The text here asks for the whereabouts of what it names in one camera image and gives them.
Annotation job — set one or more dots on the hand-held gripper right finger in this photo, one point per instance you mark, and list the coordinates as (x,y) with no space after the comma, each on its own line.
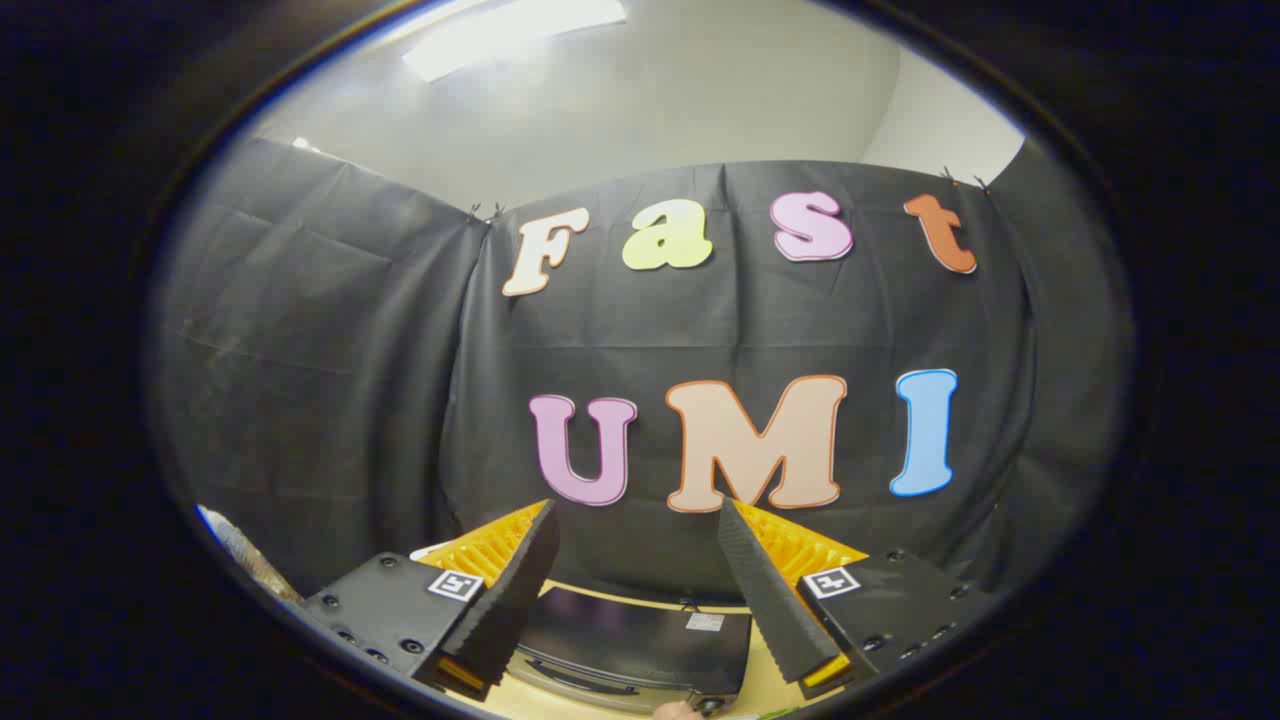
(765,600)

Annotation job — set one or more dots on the crumpled grey and white cloth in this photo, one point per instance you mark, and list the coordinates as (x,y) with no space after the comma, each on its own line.
(245,555)

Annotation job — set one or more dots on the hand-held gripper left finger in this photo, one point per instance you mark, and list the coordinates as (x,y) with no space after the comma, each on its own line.
(515,600)

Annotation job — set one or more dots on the black toaster oven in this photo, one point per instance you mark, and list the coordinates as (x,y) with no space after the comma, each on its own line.
(640,640)

